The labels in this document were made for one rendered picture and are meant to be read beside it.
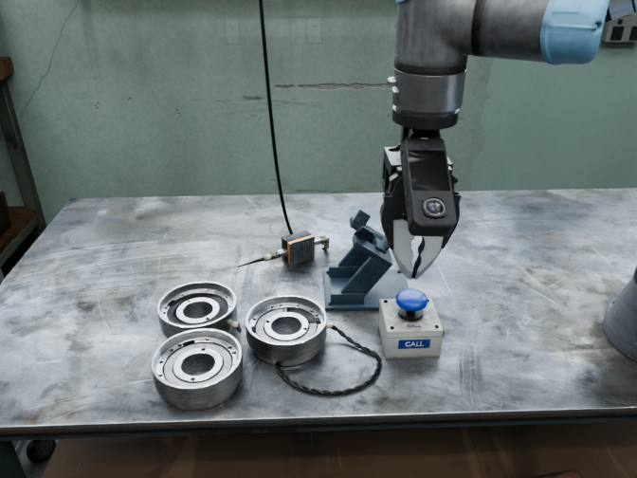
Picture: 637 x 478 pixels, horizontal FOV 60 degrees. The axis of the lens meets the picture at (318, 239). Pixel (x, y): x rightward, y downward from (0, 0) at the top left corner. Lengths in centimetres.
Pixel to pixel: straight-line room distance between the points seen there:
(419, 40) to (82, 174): 208
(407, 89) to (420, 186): 10
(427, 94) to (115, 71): 185
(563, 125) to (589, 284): 164
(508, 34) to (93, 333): 63
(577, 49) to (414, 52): 15
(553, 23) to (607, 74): 200
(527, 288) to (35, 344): 70
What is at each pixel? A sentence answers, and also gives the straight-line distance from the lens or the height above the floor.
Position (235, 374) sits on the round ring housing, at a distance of 66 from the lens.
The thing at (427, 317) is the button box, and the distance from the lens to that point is 73.
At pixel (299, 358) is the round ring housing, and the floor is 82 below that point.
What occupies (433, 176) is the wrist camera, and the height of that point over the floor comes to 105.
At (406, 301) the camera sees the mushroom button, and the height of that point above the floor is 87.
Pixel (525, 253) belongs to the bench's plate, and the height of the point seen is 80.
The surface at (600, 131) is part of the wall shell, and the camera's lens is 263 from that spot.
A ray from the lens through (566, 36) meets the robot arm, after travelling 56.
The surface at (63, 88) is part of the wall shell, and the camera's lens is 242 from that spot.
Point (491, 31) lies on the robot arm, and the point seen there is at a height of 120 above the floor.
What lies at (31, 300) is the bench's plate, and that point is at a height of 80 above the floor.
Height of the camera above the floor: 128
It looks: 29 degrees down
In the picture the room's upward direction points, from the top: straight up
